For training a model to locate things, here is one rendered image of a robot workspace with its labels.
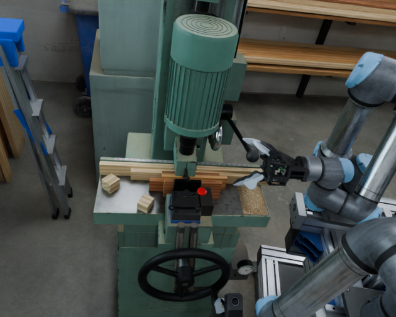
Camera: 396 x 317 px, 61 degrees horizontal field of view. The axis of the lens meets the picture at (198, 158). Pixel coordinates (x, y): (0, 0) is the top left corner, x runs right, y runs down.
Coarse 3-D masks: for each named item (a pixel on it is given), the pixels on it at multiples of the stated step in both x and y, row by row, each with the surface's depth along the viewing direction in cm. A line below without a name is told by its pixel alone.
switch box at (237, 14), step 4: (236, 0) 111; (240, 0) 111; (236, 4) 112; (240, 4) 112; (236, 8) 113; (240, 8) 113; (236, 12) 114; (240, 12) 114; (236, 16) 115; (240, 16) 115; (244, 16) 115; (232, 20) 115; (236, 20) 116; (236, 24) 116
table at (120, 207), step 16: (128, 176) 123; (112, 192) 116; (128, 192) 117; (144, 192) 118; (160, 192) 119; (224, 192) 124; (96, 208) 110; (112, 208) 110; (128, 208) 111; (160, 208) 114; (224, 208) 118; (240, 208) 119; (112, 224) 113; (128, 224) 114; (144, 224) 114; (160, 224) 112; (224, 224) 118; (240, 224) 119; (256, 224) 120; (160, 240) 107
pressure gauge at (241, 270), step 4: (244, 260) 128; (248, 260) 128; (240, 264) 127; (244, 264) 127; (248, 264) 127; (252, 264) 128; (240, 268) 126; (244, 268) 127; (248, 268) 127; (252, 268) 128; (240, 272) 129; (244, 272) 129; (248, 272) 130
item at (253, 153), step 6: (228, 108) 121; (222, 114) 121; (228, 114) 120; (228, 120) 115; (234, 126) 108; (240, 138) 100; (246, 144) 96; (246, 150) 93; (252, 150) 89; (246, 156) 90; (252, 156) 88; (258, 156) 89; (252, 162) 90
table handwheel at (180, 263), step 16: (160, 256) 97; (176, 256) 96; (192, 256) 96; (208, 256) 97; (144, 272) 99; (176, 272) 104; (192, 272) 105; (224, 272) 104; (144, 288) 105; (208, 288) 112
